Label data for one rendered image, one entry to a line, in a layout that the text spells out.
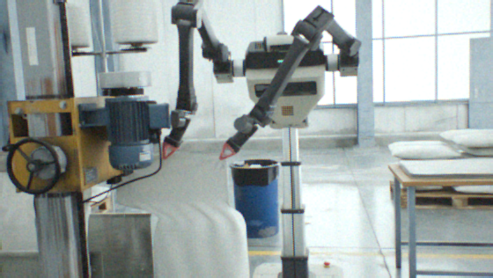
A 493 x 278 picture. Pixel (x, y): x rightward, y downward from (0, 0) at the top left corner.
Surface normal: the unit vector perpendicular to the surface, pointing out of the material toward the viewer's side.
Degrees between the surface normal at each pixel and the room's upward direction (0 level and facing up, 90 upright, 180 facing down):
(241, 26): 90
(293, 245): 90
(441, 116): 92
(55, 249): 90
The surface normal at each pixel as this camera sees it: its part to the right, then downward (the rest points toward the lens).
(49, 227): -0.16, 0.11
